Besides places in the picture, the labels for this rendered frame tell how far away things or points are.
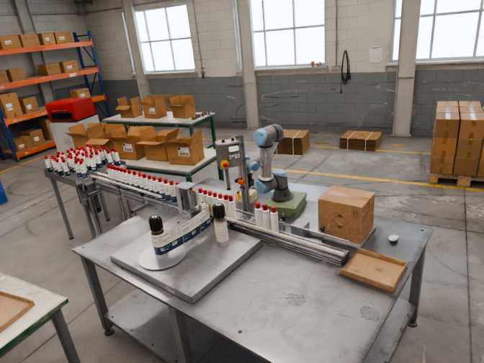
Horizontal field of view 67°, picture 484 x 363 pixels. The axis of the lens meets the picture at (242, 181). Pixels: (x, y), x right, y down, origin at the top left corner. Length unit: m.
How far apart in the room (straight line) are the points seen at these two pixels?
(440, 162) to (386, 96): 2.53
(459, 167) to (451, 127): 0.55
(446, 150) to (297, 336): 4.05
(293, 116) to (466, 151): 3.93
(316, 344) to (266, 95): 7.00
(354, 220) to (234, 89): 6.67
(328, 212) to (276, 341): 0.97
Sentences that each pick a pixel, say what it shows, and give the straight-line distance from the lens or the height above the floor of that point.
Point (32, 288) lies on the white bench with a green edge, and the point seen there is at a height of 0.80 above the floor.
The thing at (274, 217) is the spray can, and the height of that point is 1.02.
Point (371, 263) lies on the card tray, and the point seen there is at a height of 0.83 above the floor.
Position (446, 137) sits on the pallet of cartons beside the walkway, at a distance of 5.44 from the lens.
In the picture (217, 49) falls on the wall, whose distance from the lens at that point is 8.83.
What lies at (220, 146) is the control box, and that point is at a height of 1.46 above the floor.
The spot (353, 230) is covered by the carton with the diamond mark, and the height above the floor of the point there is 0.94.
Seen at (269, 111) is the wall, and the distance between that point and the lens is 8.44.
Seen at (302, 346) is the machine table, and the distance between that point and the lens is 1.87.
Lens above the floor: 2.21
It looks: 23 degrees down
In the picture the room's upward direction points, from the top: 6 degrees counter-clockwise
